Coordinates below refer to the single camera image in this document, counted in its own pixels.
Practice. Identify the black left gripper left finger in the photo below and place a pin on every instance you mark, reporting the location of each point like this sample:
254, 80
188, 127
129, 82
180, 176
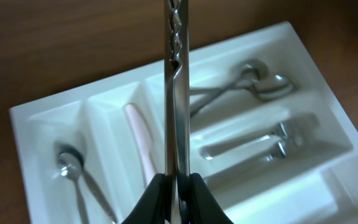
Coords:
155, 204

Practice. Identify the pink plastic knife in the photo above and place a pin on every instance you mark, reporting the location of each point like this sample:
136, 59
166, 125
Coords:
143, 139

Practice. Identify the small metal teaspoon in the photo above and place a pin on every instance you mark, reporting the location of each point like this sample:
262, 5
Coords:
71, 169
92, 185

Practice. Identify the metal fork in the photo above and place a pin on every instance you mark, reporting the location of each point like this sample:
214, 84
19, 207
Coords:
259, 161
291, 134

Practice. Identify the metal spoon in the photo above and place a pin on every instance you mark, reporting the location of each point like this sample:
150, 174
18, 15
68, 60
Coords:
275, 86
245, 74

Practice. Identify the metal chopstick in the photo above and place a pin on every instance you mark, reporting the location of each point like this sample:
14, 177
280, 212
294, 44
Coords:
182, 105

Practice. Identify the white cutlery tray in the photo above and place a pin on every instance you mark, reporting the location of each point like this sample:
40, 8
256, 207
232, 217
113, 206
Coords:
317, 185

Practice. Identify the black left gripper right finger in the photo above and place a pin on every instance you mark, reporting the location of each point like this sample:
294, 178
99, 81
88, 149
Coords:
197, 204

